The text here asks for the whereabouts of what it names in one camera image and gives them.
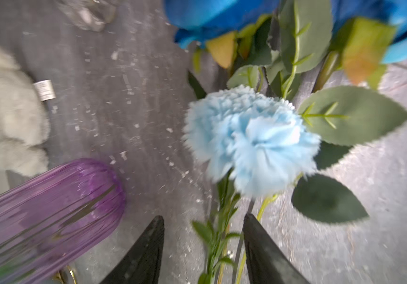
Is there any light blue carnation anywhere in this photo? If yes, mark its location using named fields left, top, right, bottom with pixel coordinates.
left=181, top=84, right=322, bottom=284

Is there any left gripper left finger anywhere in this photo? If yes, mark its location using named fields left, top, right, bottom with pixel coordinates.
left=101, top=215, right=165, bottom=284

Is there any blue purple ribbed vase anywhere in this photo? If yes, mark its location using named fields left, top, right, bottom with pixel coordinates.
left=0, top=159, right=125, bottom=284

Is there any small blue alarm clock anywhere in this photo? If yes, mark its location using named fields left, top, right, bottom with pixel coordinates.
left=52, top=266, right=77, bottom=284

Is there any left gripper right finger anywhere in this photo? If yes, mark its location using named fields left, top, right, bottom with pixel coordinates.
left=243, top=214, right=310, bottom=284

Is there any blue rose low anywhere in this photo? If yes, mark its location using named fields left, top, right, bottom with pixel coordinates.
left=313, top=1, right=407, bottom=92

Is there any cream wavy glass vase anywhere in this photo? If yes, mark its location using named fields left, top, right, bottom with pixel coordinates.
left=55, top=0, right=120, bottom=32

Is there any blue rose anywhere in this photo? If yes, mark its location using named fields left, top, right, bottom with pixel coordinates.
left=163, top=0, right=334, bottom=100

